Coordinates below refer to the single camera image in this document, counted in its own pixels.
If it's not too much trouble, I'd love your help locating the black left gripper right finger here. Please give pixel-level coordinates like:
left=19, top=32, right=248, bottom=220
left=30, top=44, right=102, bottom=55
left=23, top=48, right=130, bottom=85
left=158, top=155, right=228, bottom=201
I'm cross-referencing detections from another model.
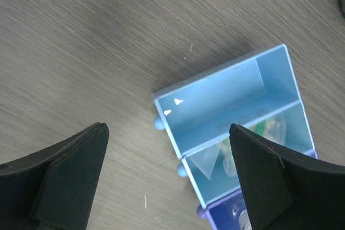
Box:
left=229, top=124, right=344, bottom=229

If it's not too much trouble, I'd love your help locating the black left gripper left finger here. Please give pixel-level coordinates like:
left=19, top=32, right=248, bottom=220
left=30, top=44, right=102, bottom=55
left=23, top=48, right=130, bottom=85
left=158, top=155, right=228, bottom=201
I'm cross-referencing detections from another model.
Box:
left=1, top=122, right=109, bottom=229

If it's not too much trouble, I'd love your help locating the plastic glove packet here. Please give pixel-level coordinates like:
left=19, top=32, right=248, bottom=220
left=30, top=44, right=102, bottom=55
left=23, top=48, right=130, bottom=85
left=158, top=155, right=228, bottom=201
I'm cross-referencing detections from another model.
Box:
left=220, top=115, right=286, bottom=177

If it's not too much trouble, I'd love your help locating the clear plastic funnel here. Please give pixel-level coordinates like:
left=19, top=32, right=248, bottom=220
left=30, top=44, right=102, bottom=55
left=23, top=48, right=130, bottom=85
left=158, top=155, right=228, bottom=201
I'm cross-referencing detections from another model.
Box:
left=189, top=142, right=224, bottom=181

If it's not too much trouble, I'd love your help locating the blue three-compartment organizer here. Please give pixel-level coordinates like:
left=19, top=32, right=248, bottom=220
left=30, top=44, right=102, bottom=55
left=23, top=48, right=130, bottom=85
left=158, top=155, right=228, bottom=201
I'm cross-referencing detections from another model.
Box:
left=152, top=44, right=316, bottom=229

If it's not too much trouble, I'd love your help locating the clear glass beaker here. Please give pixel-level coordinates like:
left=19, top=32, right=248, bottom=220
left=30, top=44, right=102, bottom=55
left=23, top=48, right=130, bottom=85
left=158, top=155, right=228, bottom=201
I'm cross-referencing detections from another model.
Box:
left=232, top=205, right=252, bottom=230

